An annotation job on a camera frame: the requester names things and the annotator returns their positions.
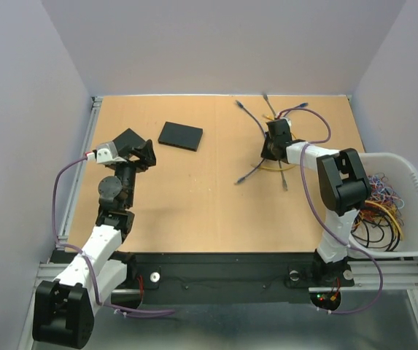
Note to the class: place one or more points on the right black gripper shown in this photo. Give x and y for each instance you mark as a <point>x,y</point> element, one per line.
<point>265,153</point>

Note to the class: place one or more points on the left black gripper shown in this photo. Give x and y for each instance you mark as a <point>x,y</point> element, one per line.
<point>145,155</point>

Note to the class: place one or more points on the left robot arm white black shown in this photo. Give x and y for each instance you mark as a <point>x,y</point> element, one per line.
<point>65,308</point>

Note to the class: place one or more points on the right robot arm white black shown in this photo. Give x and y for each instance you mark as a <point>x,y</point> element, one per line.
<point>343,186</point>

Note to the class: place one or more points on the white plastic bin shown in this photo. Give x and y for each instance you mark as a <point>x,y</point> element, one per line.
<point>387,226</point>

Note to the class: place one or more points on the black network switch left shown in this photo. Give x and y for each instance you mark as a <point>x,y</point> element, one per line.
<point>128,140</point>

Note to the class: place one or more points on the black network switch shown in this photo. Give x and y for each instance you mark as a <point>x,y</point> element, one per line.
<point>128,140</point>
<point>180,136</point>

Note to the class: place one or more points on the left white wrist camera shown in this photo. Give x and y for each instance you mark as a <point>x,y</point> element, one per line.
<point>106,154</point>

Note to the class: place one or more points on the black network switch centre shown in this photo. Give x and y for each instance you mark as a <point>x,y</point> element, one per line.
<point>180,136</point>

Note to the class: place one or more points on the aluminium frame rail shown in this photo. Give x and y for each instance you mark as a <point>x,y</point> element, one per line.
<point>66,222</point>

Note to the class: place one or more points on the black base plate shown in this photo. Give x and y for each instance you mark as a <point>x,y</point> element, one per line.
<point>168,280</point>

